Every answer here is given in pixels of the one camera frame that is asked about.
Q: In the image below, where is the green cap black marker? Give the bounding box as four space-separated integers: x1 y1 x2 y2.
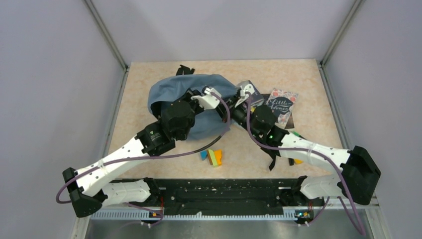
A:
291 131 302 137

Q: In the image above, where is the Robinson Crusoe book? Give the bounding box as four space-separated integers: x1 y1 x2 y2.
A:
236 80 265 112

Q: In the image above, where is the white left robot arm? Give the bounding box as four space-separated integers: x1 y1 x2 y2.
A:
63 90 219 218

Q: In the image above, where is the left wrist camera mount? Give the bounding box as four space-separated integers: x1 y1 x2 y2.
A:
192 87 222 110

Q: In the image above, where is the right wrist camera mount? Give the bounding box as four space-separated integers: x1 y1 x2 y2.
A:
236 85 254 106

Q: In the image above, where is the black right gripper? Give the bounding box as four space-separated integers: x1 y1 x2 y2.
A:
216 93 261 137

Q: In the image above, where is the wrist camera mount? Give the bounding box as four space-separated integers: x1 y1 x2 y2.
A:
236 85 254 106
192 87 222 110

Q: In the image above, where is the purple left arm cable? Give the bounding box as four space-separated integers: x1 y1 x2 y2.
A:
55 91 231 205

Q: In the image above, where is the blue student backpack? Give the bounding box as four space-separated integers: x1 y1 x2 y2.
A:
147 65 237 140

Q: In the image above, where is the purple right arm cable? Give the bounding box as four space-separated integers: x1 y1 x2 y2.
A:
244 93 367 237

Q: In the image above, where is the Little Women book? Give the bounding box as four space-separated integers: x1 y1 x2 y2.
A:
265 88 299 128

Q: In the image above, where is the blue eraser wedge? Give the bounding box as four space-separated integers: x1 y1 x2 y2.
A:
200 150 208 161

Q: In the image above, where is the aluminium frame rail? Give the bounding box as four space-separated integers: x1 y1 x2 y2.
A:
82 0 129 72
319 0 366 68

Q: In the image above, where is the dark brown bottom book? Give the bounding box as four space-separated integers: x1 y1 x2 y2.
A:
262 94 295 130

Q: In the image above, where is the orange eraser block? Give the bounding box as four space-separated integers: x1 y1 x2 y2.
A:
213 150 222 166

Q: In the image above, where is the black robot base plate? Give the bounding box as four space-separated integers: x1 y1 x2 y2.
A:
108 178 343 217

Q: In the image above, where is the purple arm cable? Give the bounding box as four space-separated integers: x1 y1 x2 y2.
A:
55 91 231 205
244 93 367 237

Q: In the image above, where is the green brown eraser block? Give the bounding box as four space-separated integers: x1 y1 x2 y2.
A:
207 149 218 167

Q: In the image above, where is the aluminium frame rail right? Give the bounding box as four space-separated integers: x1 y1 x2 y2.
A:
319 0 366 68

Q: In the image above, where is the aluminium frame rail left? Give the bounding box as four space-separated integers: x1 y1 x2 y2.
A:
82 0 129 72

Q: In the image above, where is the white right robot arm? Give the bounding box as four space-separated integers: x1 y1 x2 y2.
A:
219 95 381 205

